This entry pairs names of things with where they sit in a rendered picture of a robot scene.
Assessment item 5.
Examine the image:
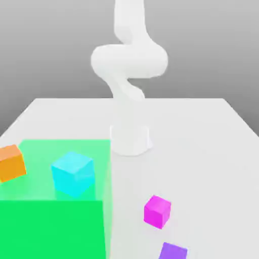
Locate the small purple cube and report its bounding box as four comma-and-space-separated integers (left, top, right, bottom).
158, 242, 188, 259

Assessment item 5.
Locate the small orange cube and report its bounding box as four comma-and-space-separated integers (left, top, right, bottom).
0, 144, 27, 183

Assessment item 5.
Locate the small magenta cube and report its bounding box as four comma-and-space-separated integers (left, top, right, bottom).
143, 194, 172, 230

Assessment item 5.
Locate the large green box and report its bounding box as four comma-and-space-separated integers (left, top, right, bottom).
0, 139, 112, 259

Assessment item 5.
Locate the small cyan cube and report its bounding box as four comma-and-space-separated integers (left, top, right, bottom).
50, 151, 96, 198

